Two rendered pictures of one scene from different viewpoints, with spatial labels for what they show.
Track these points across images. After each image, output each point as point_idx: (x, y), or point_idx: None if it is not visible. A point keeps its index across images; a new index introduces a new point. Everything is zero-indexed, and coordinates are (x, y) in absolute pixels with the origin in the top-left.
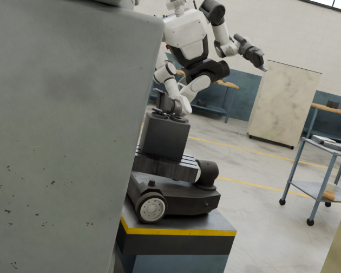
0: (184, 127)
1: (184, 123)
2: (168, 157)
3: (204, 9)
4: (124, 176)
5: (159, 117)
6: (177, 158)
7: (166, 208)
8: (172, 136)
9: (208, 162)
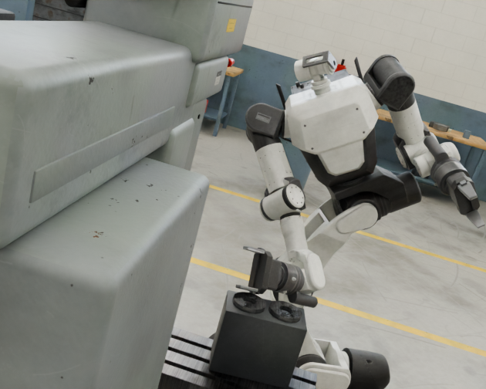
0: (293, 333)
1: (296, 323)
2: (258, 385)
3: (375, 78)
4: None
5: (246, 310)
6: (278, 387)
7: None
8: (270, 348)
9: (369, 358)
